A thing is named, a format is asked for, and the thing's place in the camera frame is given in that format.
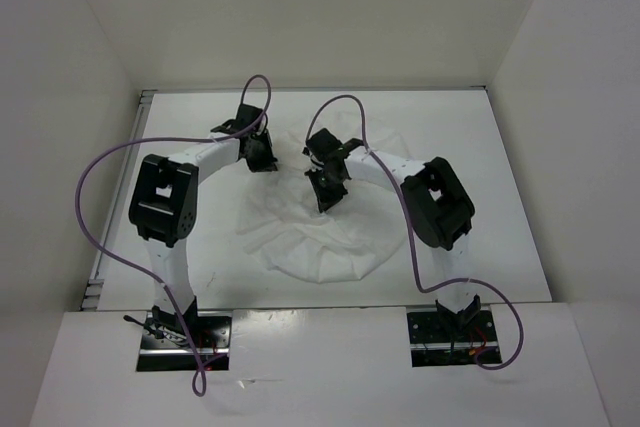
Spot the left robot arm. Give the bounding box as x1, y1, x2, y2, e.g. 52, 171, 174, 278
129, 129, 277, 347

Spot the white pleated skirt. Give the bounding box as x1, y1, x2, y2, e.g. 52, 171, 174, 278
235, 118, 406, 284

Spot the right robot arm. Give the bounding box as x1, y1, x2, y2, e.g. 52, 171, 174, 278
304, 143, 480, 340

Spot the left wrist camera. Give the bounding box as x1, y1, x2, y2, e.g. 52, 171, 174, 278
211, 103, 268, 138

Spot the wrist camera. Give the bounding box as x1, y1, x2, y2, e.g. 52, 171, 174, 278
302, 128, 364, 164
211, 103, 268, 138

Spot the aluminium table frame rail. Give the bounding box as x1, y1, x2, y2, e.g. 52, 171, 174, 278
79, 89, 156, 312

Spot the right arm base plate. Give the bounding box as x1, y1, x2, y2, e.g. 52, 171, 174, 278
406, 310, 502, 368

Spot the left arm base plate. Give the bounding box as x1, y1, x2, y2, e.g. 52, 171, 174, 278
136, 310, 235, 372

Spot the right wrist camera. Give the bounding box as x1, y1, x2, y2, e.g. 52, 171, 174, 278
302, 128, 364, 164

